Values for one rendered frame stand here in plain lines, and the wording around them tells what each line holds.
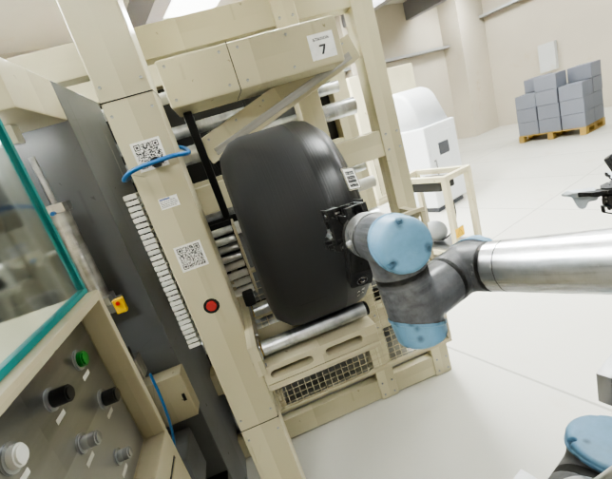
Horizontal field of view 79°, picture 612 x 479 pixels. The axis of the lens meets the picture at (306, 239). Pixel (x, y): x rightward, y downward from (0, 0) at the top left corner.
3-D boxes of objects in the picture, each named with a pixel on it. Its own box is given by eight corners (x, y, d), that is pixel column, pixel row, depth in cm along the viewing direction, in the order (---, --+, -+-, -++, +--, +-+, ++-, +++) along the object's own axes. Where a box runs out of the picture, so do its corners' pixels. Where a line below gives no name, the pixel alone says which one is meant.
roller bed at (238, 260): (211, 309, 148) (183, 240, 140) (212, 296, 162) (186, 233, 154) (258, 291, 151) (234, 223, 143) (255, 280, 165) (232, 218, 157)
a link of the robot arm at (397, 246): (392, 291, 46) (370, 227, 44) (361, 274, 56) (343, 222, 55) (447, 266, 47) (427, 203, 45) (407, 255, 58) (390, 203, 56)
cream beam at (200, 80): (171, 109, 117) (152, 60, 113) (179, 118, 141) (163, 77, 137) (346, 60, 126) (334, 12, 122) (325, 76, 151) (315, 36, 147)
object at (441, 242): (462, 266, 315) (445, 177, 294) (408, 258, 366) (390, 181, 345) (485, 250, 332) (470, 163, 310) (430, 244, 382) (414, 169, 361)
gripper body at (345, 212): (353, 198, 72) (377, 198, 60) (366, 239, 73) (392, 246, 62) (317, 211, 71) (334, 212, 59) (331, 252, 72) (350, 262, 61)
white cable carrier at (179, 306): (189, 349, 110) (122, 197, 97) (190, 341, 114) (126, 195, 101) (203, 343, 110) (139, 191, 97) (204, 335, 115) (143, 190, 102)
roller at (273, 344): (257, 342, 110) (261, 356, 109) (256, 342, 106) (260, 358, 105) (362, 300, 116) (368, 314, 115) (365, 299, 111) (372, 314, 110)
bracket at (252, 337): (258, 378, 103) (246, 349, 100) (247, 319, 141) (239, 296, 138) (269, 373, 104) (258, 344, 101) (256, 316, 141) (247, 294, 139)
